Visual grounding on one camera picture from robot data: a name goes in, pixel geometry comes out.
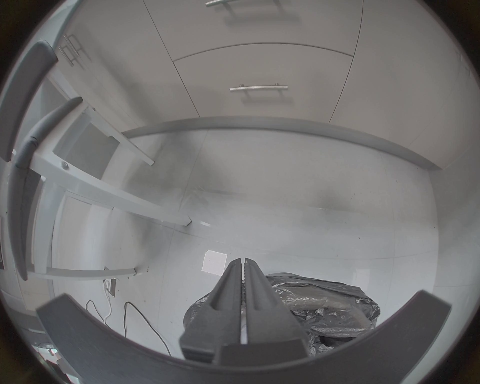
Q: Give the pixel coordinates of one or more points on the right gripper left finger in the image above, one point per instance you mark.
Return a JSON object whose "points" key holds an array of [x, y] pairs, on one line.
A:
{"points": [[213, 318]]}

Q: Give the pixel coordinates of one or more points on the grey padded white chair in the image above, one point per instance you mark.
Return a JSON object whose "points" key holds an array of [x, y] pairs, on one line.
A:
{"points": [[22, 97]]}

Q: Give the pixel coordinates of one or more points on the black plastic bag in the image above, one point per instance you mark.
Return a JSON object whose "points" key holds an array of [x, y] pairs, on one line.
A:
{"points": [[337, 300]]}

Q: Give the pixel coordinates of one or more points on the beige cabinet with drawers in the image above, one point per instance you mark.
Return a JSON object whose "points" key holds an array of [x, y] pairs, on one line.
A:
{"points": [[262, 56]]}

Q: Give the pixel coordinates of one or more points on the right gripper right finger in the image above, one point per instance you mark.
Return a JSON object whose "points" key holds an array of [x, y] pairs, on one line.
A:
{"points": [[268, 318]]}

